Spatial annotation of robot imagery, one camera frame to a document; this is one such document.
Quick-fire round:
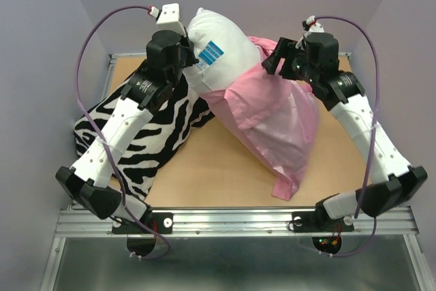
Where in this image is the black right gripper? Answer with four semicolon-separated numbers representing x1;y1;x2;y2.
261;37;318;85

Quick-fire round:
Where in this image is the white pillow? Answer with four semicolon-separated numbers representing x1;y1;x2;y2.
183;7;261;96

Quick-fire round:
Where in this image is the pink satin pillowcase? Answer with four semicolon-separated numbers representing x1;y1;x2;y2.
197;35;320;200

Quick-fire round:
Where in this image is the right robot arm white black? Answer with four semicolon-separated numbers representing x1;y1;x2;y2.
262;32;428;230

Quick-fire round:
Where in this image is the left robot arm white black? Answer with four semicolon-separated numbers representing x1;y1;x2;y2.
55;28;196;232

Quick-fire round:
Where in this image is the zebra striped pillow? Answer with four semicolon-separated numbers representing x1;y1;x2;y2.
74;60;214;200

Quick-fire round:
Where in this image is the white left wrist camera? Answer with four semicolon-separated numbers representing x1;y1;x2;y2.
156;3;187;37

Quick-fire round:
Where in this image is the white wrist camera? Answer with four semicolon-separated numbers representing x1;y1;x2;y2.
296;15;324;49
156;3;187;37

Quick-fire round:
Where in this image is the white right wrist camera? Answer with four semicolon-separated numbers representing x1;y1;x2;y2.
296;15;324;49

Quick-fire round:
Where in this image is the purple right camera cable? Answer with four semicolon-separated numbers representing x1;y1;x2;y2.
315;15;381;258

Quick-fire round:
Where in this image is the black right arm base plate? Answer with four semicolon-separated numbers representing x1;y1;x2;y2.
289;211;354;234

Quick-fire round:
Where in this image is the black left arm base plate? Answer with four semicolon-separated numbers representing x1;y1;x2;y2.
112;212;173;234

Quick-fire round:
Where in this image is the aluminium front mounting rail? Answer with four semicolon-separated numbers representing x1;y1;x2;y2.
54;207;419;239

